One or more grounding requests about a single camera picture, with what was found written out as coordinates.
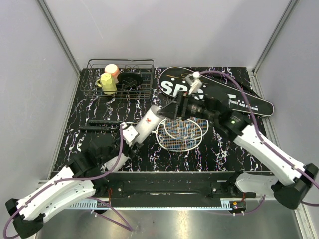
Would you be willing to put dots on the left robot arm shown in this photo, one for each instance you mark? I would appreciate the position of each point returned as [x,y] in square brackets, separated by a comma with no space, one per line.
[84,176]

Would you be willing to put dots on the white shuttlecock tube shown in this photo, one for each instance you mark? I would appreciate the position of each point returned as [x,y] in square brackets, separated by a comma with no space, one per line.
[144,127]

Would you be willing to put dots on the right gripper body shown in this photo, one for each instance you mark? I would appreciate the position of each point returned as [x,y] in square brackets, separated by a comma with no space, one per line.
[191,106]

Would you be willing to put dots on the pink cup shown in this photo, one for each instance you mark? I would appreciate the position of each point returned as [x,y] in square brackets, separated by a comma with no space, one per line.
[113,70]

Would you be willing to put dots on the black bowl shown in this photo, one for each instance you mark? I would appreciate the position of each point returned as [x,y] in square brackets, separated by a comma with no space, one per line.
[129,80]

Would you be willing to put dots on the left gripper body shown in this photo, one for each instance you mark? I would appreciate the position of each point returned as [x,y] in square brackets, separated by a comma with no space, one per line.
[129,151]

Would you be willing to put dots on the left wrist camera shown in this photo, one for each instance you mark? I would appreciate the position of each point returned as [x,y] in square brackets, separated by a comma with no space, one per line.
[129,133]

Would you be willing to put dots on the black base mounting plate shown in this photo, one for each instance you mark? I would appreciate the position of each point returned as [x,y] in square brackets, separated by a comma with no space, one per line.
[171,190]

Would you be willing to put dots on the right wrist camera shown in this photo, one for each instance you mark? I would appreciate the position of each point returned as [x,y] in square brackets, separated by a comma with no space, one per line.
[194,81]

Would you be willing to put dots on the black racket bag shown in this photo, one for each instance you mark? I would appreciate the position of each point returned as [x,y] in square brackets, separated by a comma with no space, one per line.
[171,80]

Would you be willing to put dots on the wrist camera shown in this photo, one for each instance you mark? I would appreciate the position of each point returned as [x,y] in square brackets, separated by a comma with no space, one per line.
[194,81]
[129,133]

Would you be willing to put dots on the wire dish rack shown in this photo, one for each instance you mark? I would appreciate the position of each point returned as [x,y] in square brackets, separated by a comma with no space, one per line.
[95,68]

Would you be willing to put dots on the yellow-green mug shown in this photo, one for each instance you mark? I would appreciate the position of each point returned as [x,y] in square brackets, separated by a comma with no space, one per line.
[107,83]

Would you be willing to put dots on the marble pattern table mat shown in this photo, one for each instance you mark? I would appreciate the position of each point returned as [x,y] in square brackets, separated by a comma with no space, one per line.
[213,154]

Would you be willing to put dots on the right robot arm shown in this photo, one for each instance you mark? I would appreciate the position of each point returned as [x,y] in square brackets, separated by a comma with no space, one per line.
[290,180]

